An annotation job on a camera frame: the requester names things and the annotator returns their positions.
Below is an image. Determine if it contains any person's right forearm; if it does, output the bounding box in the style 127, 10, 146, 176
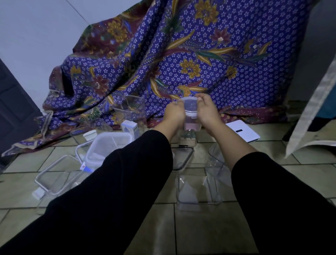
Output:
207, 121, 336, 255

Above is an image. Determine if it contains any person's left hand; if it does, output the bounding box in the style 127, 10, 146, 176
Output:
163, 100, 186, 130

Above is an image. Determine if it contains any small clear lidded plastic jar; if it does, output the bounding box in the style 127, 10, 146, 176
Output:
182, 96, 202, 132

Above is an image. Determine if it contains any purple floral batik cloth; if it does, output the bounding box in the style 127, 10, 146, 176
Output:
2, 0, 319, 157

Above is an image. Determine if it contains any small white plastic box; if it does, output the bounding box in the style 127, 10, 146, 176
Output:
121, 120, 140, 140

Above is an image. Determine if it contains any clear square plastic container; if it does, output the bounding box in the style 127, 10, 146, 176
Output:
176, 172, 223, 212

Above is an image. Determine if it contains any dark rimmed clear lid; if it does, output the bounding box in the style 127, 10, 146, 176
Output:
171, 146, 195, 172

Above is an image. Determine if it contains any person's left forearm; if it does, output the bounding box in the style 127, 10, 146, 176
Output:
0, 121, 174, 255

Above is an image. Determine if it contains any clear open plastic container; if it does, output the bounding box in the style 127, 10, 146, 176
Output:
205, 142, 235, 188

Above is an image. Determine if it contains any dark door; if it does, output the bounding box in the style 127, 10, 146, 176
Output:
0, 58, 43, 174

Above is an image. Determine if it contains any tall clear plastic container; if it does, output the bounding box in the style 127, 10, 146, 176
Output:
112, 95, 147, 127

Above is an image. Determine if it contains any clear container with white lid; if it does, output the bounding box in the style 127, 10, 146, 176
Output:
76, 132, 134, 173

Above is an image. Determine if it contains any person's right hand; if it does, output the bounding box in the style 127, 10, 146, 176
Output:
195, 93, 224, 130

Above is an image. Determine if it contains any clear rectangular lid frame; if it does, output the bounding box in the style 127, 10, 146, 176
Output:
32, 154, 85, 201

